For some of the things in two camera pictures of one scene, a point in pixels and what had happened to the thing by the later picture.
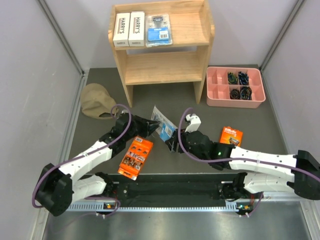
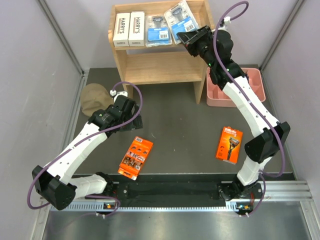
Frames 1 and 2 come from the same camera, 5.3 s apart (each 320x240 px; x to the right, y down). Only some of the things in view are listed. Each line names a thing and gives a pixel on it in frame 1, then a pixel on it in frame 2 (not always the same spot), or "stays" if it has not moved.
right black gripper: x=173 y=142 → x=187 y=38
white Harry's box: x=122 y=30 stays
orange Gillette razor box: x=231 y=135 stays
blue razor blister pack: x=166 y=127 → x=180 y=18
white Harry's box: x=136 y=29 stays
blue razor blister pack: x=158 y=31 stays
